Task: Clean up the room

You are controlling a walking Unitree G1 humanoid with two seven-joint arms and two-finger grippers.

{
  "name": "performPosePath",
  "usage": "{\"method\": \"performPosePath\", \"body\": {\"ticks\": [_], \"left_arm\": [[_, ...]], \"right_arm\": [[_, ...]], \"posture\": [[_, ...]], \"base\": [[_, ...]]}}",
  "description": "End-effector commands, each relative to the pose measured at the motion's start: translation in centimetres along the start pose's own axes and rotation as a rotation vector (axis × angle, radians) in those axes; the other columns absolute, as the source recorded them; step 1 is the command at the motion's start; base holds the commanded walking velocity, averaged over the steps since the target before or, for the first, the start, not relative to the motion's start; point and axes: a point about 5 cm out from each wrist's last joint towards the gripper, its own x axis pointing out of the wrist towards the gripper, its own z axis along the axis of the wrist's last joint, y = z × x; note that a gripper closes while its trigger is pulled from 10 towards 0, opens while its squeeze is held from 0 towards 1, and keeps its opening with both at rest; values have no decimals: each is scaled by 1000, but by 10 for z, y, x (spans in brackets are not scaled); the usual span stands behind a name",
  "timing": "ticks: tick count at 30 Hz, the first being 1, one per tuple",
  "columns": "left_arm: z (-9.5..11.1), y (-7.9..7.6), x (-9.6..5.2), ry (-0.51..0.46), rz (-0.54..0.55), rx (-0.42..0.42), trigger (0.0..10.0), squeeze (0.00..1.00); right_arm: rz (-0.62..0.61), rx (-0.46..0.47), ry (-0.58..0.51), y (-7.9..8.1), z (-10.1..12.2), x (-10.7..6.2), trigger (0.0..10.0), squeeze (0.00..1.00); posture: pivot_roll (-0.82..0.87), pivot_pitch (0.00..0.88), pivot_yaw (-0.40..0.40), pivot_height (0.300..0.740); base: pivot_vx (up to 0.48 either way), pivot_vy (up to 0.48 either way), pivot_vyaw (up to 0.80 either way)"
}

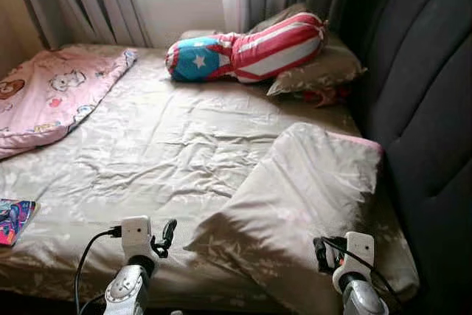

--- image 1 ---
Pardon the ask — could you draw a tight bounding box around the red cloth item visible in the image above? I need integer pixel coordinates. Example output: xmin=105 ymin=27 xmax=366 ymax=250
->
xmin=301 ymin=86 xmax=351 ymax=107

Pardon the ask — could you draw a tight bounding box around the dark padded headboard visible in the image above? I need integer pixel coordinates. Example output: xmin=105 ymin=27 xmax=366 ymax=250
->
xmin=347 ymin=0 xmax=472 ymax=315

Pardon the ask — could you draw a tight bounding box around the star and stripes bolster pillow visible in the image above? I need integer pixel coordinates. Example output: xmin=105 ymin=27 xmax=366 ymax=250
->
xmin=165 ymin=12 xmax=327 ymax=84

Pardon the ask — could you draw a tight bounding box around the pink cartoon bear blanket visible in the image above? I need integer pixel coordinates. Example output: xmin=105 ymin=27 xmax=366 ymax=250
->
xmin=0 ymin=46 xmax=139 ymax=161

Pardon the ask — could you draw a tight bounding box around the bed with beige floral sheet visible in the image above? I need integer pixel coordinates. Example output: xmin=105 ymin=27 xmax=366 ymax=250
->
xmin=0 ymin=31 xmax=421 ymax=312

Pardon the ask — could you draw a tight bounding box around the colourful comic book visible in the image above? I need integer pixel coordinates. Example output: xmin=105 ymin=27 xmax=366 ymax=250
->
xmin=0 ymin=198 xmax=38 ymax=247

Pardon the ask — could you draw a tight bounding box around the large beige floral pillow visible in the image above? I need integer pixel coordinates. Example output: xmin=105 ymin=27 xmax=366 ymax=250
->
xmin=184 ymin=122 xmax=420 ymax=315

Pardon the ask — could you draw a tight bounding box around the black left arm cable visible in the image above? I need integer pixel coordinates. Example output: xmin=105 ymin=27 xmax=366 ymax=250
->
xmin=74 ymin=226 xmax=122 ymax=315

